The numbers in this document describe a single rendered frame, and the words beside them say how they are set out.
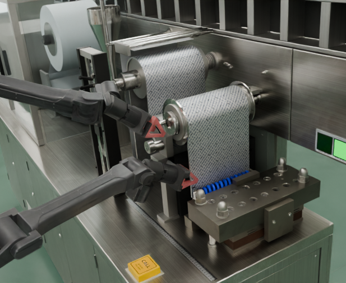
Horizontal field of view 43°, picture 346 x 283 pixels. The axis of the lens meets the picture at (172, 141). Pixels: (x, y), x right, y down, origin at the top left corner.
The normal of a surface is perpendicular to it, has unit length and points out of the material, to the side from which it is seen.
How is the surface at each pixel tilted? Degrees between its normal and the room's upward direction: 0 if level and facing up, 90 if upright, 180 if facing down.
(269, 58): 90
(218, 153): 90
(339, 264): 0
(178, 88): 92
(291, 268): 90
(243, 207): 0
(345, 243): 0
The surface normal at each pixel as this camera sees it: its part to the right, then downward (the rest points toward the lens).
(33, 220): 0.18, -0.79
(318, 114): -0.85, 0.27
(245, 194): -0.08, -0.91
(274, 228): 0.52, 0.31
